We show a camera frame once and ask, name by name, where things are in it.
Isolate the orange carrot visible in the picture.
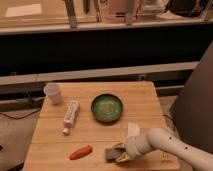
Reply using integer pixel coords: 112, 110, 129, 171
69, 145, 93, 160

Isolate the grey eraser block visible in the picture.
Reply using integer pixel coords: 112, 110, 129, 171
105, 148, 123, 160

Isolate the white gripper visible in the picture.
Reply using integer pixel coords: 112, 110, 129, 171
112, 135, 150, 163

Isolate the green bowl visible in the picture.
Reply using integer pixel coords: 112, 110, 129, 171
91, 94, 123, 123

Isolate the black cable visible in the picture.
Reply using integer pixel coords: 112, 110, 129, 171
0, 96, 44, 120

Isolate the grey chair back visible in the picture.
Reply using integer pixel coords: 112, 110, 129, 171
169, 43, 213, 171

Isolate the white paper cup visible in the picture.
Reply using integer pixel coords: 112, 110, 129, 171
43, 83, 62, 105

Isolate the white tube bottle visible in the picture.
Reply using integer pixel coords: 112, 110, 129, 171
62, 100, 80, 135

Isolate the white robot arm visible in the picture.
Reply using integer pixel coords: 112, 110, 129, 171
114, 128, 213, 171

